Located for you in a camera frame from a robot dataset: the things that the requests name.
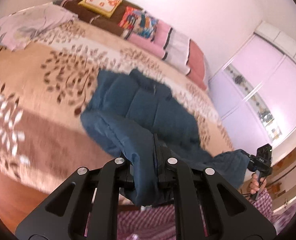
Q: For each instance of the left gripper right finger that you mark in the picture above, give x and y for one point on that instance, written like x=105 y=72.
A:
x=171 y=170

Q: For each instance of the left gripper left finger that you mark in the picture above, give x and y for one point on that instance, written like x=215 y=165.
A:
x=84 y=206

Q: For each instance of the dark blue quilted jacket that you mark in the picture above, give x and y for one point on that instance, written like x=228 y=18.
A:
x=129 y=112

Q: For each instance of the person's right hand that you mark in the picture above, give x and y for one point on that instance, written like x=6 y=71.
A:
x=256 y=184

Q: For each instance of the white wardrobe with ornament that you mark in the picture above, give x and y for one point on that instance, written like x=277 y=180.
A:
x=255 y=92

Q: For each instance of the pink striped folded quilt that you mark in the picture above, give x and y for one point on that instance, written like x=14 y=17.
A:
x=177 y=50

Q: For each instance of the floral beige brown bed blanket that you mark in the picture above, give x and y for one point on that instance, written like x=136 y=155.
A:
x=45 y=87

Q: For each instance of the colourful patterned cushion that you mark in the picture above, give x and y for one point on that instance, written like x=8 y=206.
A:
x=139 y=22

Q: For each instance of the brown folded blanket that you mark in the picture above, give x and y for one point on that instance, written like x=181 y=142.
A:
x=108 y=24

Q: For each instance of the yellow embroidered cushion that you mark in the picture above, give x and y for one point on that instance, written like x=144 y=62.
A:
x=103 y=7

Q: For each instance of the light pink crumpled cloth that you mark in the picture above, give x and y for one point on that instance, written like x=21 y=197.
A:
x=19 y=29

